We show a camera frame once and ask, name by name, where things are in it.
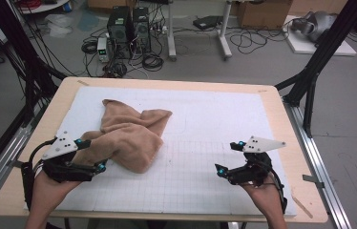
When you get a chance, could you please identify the large cardboard box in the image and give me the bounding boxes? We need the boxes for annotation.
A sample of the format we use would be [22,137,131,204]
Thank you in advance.
[237,0,294,31]

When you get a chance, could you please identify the black frame with cables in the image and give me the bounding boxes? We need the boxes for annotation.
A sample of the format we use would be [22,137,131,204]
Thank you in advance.
[0,0,68,129]

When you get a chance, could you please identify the white power supply unit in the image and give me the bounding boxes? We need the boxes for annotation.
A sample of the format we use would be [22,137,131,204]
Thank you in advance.
[96,37,110,63]

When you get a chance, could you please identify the aluminium rail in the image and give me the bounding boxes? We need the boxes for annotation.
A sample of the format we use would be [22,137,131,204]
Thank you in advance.
[283,98,354,229]
[0,125,33,218]

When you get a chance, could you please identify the wooden stick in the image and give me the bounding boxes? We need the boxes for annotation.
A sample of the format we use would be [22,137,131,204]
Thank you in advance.
[291,194,314,219]

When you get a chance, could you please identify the flat cardboard box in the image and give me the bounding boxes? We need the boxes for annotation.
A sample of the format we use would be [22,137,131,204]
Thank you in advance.
[87,0,137,10]

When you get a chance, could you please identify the tangled cable bundle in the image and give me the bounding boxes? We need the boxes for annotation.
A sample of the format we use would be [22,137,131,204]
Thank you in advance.
[102,61,128,79]

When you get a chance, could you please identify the large black computer tower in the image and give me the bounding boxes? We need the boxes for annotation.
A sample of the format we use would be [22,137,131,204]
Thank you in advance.
[107,6,134,60]

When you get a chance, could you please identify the white desk frame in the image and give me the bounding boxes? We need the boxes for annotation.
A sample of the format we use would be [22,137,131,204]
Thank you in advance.
[166,0,234,62]

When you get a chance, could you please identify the black frame strut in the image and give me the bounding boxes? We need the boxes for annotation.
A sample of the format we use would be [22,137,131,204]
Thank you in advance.
[274,0,357,138]

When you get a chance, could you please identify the loose black floor cables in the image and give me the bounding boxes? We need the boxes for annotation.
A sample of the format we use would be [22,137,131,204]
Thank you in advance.
[228,27,291,55]

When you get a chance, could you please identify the clear plastic sheet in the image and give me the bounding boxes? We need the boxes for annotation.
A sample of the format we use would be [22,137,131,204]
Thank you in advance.
[44,13,74,38]

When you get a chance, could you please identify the white floor board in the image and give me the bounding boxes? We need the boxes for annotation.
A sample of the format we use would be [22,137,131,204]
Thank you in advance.
[283,14,357,57]

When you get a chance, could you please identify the tan towel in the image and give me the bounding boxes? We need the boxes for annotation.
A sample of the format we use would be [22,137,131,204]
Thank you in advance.
[71,98,174,175]

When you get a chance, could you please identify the flat black device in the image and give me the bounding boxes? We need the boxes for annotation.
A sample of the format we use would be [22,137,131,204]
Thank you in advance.
[193,14,224,31]

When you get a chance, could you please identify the slim black computer tower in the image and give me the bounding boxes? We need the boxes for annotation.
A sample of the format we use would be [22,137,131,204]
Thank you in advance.
[132,7,152,53]

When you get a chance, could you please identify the grey metal bracket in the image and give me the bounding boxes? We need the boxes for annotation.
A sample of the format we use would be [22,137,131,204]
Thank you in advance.
[7,158,25,170]
[302,174,326,189]

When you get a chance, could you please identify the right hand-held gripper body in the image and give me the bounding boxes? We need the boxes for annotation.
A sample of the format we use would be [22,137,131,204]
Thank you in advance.
[227,135,286,187]

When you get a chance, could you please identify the person's left hand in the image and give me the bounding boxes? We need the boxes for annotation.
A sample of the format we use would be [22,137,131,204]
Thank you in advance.
[32,172,82,212]

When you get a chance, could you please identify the small coiled black cable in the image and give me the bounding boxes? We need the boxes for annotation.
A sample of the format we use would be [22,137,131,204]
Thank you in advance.
[80,39,99,54]

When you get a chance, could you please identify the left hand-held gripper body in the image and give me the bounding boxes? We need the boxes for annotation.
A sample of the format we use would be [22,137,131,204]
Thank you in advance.
[41,130,94,184]

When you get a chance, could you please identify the person's right hand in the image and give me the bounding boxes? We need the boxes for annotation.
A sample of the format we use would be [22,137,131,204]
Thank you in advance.
[241,183,286,221]

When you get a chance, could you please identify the round white table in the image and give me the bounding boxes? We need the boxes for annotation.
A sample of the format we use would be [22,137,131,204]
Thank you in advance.
[15,0,72,15]

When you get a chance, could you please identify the grey robot shell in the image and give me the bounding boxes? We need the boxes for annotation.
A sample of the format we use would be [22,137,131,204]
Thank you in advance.
[290,10,339,44]

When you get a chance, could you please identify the white foam mat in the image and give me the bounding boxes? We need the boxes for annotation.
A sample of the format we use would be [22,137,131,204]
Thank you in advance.
[23,86,298,218]

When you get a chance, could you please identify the wooden table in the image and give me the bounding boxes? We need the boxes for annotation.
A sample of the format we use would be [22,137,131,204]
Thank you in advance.
[0,75,329,224]

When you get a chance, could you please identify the right hand-held gripper black cable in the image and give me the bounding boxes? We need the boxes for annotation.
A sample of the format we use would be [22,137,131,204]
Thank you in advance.
[266,166,288,215]

